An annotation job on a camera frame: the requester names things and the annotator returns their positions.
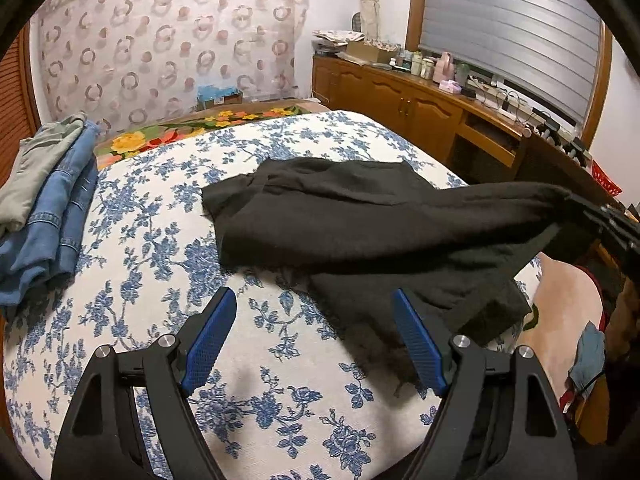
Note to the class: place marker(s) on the wooden cabinet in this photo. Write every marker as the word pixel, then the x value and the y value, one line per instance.
pixel 410 105

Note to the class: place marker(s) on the blue-grey cloth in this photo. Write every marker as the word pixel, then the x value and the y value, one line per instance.
pixel 587 360

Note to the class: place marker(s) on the blue denim jeans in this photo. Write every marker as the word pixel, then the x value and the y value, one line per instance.
pixel 55 225

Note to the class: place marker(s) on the pink bottle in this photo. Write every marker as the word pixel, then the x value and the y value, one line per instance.
pixel 443 67

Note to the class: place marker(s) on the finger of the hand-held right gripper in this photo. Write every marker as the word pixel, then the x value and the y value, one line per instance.
pixel 592 215

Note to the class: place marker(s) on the pink blanket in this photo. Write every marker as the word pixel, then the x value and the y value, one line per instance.
pixel 560 320

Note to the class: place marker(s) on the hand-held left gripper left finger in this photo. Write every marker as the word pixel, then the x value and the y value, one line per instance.
pixel 212 332

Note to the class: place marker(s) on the grey-green folded pants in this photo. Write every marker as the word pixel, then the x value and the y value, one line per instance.
pixel 30 175

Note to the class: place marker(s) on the pink tissue box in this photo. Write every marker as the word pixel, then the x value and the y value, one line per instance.
pixel 451 86

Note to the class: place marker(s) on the white power strip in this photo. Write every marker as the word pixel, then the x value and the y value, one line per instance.
pixel 492 91

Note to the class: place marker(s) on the colourful flower blanket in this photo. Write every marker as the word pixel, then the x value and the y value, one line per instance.
pixel 135 142

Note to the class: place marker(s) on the cardboard box with blue cloth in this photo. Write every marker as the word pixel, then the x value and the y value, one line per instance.
pixel 219 97

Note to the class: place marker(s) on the small round fan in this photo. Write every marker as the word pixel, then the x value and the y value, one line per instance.
pixel 356 21

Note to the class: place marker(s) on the group of small bottles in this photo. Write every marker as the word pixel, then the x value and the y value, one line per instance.
pixel 415 65

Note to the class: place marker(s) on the red plastic basket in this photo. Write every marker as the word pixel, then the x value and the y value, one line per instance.
pixel 606 182

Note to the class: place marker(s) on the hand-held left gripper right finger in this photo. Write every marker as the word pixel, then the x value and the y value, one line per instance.
pixel 417 335

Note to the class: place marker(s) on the black pants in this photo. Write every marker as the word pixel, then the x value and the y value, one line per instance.
pixel 350 210

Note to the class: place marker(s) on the grey window blind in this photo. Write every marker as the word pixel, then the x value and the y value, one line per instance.
pixel 510 25

